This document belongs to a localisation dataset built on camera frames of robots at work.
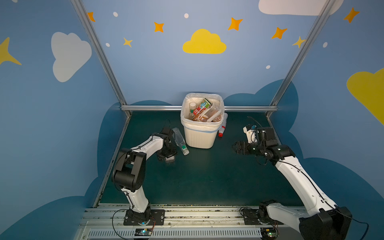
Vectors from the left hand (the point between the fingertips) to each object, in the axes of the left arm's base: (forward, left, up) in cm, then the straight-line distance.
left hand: (173, 155), depth 94 cm
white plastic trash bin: (+7, -18, +13) cm, 23 cm away
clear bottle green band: (+23, -12, +21) cm, 34 cm away
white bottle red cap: (+22, -33, 0) cm, 40 cm away
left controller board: (-40, +11, -4) cm, 42 cm away
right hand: (-2, -38, +17) cm, 42 cm away
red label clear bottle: (+21, -19, +25) cm, 38 cm away
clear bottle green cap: (+11, -4, 0) cm, 12 cm away
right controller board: (-40, -50, -4) cm, 64 cm away
